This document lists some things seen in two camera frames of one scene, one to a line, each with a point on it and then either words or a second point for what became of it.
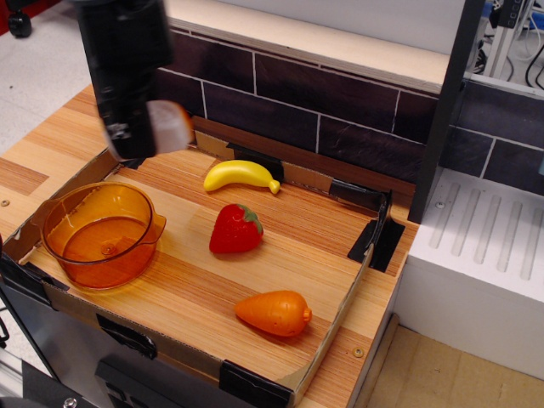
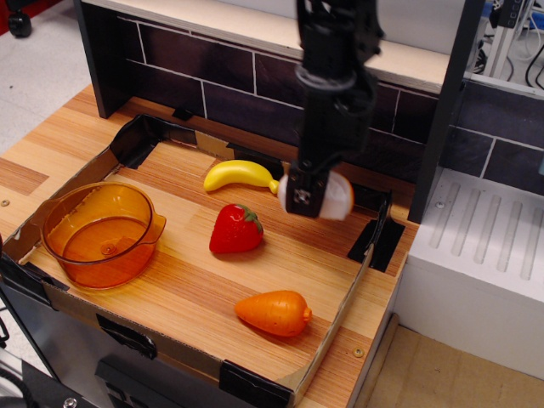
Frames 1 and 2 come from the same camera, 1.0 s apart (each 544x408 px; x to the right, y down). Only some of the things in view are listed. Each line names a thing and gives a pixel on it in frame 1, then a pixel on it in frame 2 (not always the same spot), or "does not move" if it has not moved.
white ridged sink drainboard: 473,280 does not move
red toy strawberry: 236,229 does not move
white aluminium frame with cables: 509,47 does not move
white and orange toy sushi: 172,125 to 338,196
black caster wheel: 19,24 does not move
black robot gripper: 127,41 to 339,107
